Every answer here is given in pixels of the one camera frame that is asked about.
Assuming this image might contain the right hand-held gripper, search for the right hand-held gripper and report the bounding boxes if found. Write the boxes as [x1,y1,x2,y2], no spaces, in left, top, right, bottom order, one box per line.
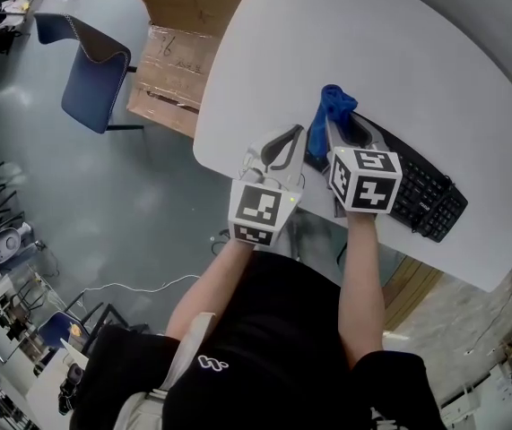
[325,114,404,215]

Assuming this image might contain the person's left forearm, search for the person's left forearm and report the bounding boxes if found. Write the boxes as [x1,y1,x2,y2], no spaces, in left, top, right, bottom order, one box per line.
[165,238,257,344]

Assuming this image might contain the blue chair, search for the blue chair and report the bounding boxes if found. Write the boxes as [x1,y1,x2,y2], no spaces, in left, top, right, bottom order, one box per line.
[34,13,132,134]
[35,302,104,362]

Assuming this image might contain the white floor cable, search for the white floor cable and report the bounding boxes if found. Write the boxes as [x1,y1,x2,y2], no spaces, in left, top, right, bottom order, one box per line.
[65,274,203,317]

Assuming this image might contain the small cardboard box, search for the small cardboard box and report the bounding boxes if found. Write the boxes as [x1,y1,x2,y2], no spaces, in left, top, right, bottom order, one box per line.
[126,60,207,139]

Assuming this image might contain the black keyboard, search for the black keyboard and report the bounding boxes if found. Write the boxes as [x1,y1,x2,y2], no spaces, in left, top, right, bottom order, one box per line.
[304,112,469,245]

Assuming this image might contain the wooden slatted crate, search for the wooden slatted crate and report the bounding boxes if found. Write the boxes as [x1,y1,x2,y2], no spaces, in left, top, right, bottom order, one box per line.
[380,255,445,331]

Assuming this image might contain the blue cloth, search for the blue cloth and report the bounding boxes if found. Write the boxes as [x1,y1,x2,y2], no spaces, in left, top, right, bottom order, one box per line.
[307,83,359,160]

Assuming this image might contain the person's right forearm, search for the person's right forearm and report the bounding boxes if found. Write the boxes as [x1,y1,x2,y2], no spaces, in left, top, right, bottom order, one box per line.
[336,211,385,369]

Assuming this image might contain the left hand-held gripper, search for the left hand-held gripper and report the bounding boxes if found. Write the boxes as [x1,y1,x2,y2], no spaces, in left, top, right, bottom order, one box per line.
[227,124,308,247]

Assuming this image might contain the person's legs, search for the person's legs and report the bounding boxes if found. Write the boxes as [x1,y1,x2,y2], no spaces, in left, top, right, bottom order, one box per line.
[287,208,343,280]

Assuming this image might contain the beige shoulder bag strap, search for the beige shoulder bag strap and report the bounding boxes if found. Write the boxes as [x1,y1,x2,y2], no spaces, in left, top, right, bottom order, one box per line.
[111,311,219,430]

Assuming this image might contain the person's black shirt torso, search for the person's black shirt torso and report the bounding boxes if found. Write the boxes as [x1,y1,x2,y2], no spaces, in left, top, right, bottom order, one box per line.
[74,251,440,430]

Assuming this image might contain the white round floor robot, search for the white round floor robot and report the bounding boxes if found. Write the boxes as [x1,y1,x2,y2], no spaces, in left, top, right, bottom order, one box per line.
[0,221,35,266]

